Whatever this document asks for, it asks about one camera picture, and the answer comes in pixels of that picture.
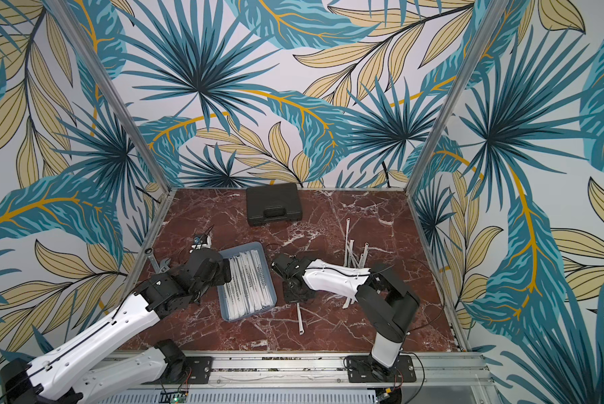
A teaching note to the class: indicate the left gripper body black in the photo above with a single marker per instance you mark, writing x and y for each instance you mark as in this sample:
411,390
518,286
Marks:
221,278

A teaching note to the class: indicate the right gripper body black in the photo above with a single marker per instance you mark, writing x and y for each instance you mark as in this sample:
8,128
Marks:
296,285

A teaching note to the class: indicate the blue plastic storage tray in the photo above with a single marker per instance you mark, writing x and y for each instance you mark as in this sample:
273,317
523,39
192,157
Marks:
236,252

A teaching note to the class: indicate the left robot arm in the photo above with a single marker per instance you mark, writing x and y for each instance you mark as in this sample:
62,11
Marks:
70,373

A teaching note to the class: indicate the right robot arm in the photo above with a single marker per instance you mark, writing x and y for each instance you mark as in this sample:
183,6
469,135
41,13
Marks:
386,300

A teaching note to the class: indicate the black plastic tool case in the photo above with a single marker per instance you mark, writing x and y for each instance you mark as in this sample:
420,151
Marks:
273,203

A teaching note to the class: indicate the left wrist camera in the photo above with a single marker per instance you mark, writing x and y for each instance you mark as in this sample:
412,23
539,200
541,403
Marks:
201,241

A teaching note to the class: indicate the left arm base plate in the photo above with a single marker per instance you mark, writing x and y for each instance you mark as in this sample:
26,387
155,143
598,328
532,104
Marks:
191,370

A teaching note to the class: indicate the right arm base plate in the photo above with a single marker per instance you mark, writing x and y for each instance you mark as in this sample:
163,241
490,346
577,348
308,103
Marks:
364,369

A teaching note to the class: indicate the aluminium front rail frame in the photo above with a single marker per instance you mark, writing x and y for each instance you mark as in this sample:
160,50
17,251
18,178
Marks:
321,377

